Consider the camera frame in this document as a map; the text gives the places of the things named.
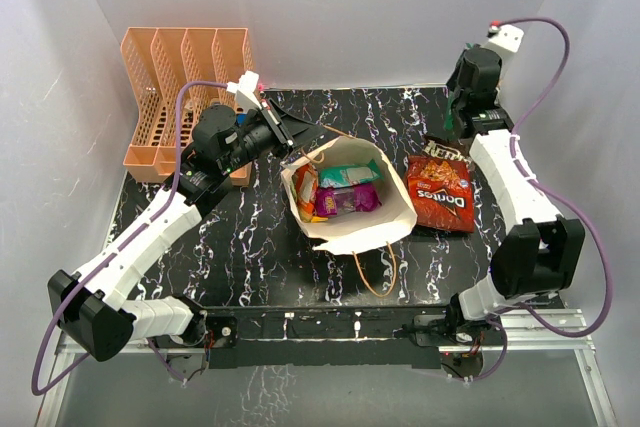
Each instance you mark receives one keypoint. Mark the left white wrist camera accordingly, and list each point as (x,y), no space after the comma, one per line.
(245,92)

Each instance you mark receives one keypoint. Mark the purple snack bag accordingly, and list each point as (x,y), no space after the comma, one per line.
(332,202)

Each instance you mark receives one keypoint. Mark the orange chips bag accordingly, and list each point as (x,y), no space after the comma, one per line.
(441,193)

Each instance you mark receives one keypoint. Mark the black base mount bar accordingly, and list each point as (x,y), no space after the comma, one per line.
(405,335)

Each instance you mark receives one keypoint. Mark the brown Kettle chips bag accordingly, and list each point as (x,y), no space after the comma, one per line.
(447,150)

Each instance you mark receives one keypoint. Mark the orange candy pack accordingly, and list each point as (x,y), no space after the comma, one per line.
(305,184)

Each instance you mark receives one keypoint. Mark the brown paper bag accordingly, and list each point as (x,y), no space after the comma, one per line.
(358,232)

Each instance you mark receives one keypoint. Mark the teal snack pack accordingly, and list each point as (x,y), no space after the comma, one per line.
(348,175)

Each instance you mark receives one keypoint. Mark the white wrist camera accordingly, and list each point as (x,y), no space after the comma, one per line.
(504,39)
(245,92)

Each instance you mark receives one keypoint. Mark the aluminium frame rail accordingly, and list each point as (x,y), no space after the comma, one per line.
(537,319)

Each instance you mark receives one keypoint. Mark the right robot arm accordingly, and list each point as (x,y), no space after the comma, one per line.
(540,251)

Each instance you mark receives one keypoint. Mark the green snack bag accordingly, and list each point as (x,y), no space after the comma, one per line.
(454,122)

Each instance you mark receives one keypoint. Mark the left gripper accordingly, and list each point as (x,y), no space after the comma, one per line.
(291,130)

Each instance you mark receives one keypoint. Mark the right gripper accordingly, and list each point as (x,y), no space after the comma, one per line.
(451,84)

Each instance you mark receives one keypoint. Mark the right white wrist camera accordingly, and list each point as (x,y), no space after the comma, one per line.
(504,39)

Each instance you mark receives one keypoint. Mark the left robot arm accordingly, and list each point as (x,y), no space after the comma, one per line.
(93,303)

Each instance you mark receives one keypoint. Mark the orange plastic file organizer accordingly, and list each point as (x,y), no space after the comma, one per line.
(159,62)

